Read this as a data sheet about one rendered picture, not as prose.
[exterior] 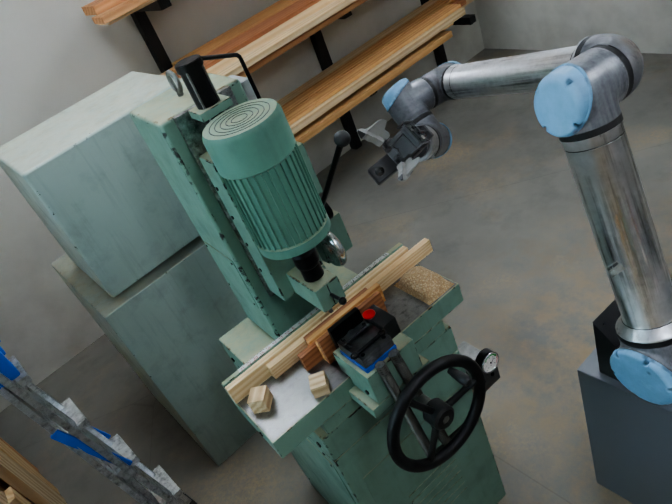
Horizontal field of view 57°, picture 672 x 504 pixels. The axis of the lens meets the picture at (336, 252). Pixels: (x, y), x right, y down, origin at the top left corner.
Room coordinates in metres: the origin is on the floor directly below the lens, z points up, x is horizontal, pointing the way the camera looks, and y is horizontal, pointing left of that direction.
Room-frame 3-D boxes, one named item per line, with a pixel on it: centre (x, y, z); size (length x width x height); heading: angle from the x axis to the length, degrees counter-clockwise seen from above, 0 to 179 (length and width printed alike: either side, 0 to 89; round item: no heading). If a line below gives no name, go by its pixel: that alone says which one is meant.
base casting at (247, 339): (1.33, 0.12, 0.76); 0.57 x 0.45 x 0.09; 24
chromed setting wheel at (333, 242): (1.39, 0.01, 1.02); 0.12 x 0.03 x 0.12; 24
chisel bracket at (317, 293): (1.24, 0.08, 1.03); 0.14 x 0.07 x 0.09; 24
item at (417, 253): (1.25, 0.01, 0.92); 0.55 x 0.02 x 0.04; 114
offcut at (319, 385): (1.04, 0.16, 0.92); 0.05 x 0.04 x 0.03; 175
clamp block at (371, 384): (1.04, 0.01, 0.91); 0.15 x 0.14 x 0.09; 114
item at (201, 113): (1.35, 0.13, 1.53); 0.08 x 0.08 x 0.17; 24
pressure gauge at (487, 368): (1.13, -0.25, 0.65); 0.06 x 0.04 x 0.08; 114
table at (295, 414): (1.11, 0.05, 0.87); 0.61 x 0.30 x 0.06; 114
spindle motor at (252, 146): (1.22, 0.07, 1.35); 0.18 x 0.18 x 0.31
